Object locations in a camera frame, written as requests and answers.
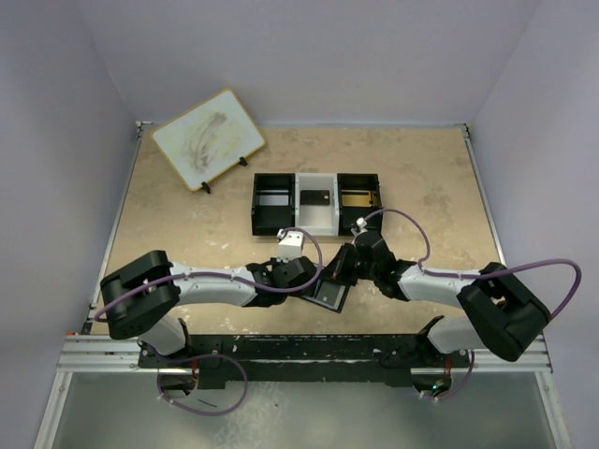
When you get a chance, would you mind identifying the dark card from holder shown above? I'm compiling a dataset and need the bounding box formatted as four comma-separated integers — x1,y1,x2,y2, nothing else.
314,281,347,312

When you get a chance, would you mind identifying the black leather card holder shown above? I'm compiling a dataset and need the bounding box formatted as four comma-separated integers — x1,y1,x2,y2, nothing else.
299,280,350,313

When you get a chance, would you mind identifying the black and white tray organizer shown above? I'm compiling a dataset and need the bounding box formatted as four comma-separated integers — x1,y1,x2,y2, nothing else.
251,173,383,237

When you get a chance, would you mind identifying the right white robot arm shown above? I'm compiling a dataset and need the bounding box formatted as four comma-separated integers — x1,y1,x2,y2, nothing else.
321,231,550,362

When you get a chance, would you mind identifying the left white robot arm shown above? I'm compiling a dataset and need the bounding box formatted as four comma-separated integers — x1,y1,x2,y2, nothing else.
95,250,322,357

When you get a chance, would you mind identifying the gold card in tray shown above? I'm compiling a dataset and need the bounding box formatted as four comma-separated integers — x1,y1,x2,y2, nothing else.
342,190,379,208

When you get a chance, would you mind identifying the black card in tray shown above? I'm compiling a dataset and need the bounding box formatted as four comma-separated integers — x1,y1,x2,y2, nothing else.
299,189,331,207

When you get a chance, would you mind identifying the silver card in tray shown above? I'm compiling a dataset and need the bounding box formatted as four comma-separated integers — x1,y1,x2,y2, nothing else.
257,193,290,207

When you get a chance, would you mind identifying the yellow-framed whiteboard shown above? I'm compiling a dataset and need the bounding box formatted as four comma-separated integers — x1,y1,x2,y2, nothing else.
151,89,266,192

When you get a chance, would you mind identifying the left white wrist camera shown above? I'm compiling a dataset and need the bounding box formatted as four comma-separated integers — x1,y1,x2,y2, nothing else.
277,229,305,262

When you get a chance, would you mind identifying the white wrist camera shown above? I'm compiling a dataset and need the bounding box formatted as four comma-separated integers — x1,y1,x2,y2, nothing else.
277,229,305,262
351,217,368,237

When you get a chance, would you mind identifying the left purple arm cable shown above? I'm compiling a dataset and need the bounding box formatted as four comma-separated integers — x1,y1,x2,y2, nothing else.
93,227,324,323

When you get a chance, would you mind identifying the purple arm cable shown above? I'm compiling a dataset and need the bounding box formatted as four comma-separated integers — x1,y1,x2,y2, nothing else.
93,227,324,323
359,208,583,324

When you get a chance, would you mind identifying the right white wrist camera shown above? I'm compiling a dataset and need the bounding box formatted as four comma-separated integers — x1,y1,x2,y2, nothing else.
351,217,368,237

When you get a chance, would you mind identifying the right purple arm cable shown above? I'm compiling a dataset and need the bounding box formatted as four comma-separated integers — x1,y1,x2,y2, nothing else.
359,208,583,324

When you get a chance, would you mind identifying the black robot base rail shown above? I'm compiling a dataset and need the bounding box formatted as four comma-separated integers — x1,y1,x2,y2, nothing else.
139,329,469,390

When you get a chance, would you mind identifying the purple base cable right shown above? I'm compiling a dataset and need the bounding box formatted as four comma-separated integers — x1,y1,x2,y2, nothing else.
418,350,476,404

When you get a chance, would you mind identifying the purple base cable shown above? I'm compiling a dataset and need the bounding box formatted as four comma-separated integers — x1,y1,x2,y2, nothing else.
156,353,251,416
418,350,476,404

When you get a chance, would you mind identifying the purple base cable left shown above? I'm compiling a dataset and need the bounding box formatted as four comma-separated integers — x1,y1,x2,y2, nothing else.
156,353,251,416

